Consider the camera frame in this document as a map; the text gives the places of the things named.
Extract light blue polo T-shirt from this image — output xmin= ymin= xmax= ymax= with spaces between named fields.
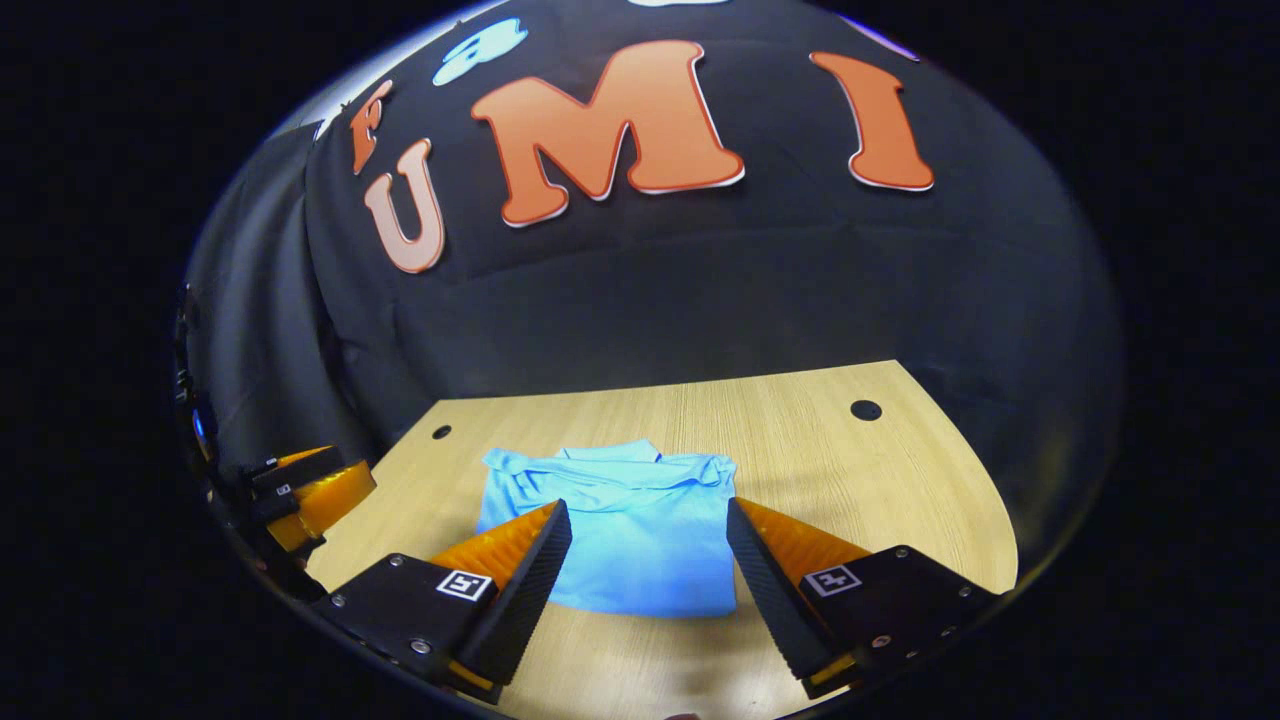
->
xmin=475 ymin=438 xmax=739 ymax=619

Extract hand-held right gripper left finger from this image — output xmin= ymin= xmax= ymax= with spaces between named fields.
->
xmin=310 ymin=499 xmax=574 ymax=705

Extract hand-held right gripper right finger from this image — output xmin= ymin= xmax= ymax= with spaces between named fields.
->
xmin=726 ymin=497 xmax=1003 ymax=701

